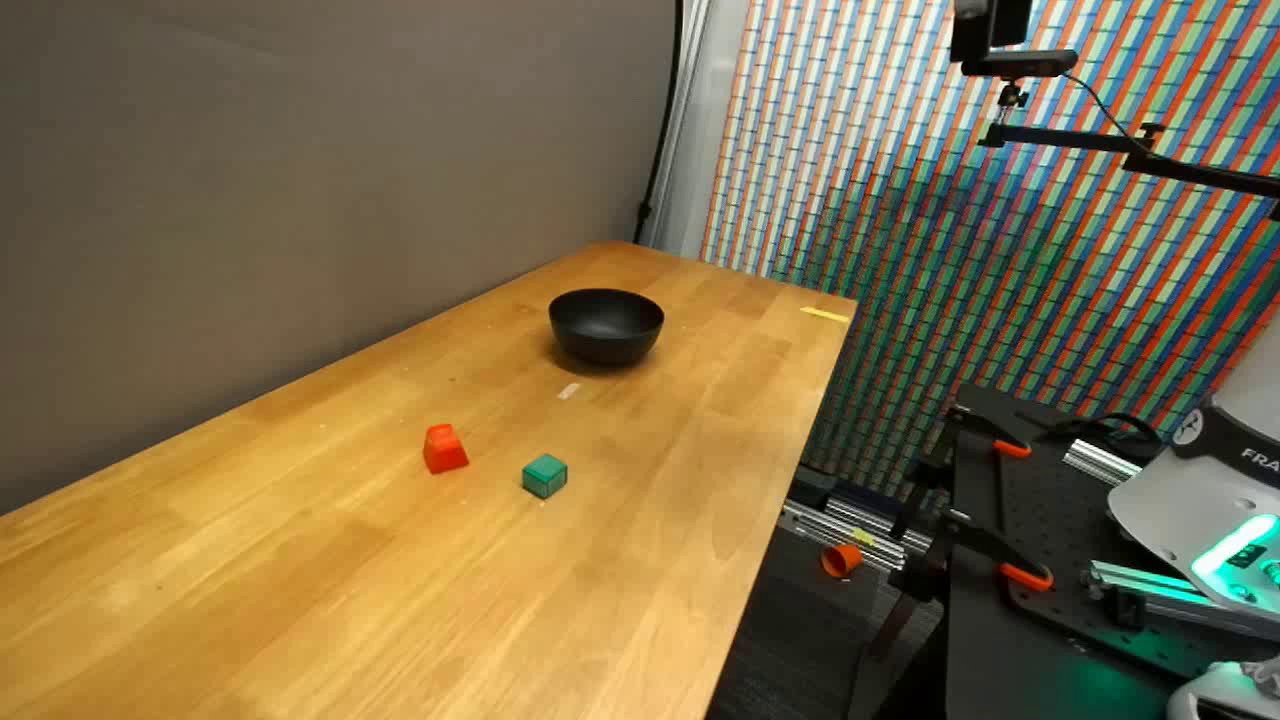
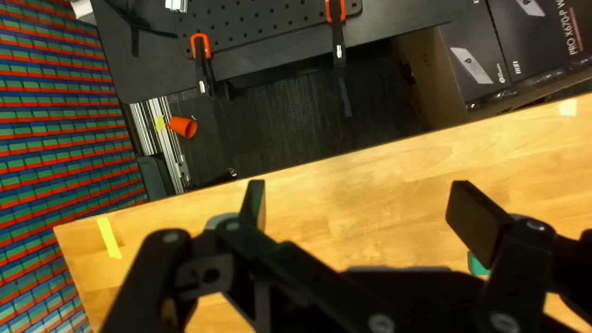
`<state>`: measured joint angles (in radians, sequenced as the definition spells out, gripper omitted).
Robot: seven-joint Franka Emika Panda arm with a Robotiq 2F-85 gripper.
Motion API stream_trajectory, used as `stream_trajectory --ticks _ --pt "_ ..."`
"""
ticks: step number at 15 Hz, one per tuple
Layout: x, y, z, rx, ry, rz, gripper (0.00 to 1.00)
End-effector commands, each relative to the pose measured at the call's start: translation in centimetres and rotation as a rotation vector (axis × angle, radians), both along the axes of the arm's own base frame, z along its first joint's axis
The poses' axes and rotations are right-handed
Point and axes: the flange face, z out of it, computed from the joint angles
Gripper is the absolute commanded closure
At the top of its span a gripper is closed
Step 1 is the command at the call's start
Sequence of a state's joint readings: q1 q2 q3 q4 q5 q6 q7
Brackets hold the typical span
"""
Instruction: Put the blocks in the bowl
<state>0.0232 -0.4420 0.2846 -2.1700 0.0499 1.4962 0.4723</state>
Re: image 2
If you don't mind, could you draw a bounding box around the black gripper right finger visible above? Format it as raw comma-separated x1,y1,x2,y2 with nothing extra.
446,179,515,268

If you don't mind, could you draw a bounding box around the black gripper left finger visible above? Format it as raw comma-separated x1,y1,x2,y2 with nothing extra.
239,179,267,229

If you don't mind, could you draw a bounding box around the yellow tape strip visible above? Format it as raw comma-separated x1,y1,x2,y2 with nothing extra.
97,216,123,259

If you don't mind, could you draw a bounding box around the yellow tape mark far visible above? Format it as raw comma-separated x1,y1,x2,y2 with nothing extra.
559,98,578,116

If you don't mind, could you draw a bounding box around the black cardboard box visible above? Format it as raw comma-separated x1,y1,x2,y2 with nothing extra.
441,0,592,103

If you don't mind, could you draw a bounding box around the orange black clamp left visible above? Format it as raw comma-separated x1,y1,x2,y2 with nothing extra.
189,31,215,96

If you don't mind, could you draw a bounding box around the orange black clamp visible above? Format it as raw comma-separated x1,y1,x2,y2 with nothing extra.
324,0,348,68
189,31,215,96

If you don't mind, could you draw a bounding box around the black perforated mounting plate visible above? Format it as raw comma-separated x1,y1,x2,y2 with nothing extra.
91,0,467,103

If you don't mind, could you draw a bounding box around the orange black clamp right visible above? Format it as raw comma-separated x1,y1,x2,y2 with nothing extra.
324,0,348,68

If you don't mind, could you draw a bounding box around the orange cap on rail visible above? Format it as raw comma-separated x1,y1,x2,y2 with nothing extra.
169,116,199,139

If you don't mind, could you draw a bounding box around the aluminium extrusion rail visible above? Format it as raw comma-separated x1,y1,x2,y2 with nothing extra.
130,96,191,194

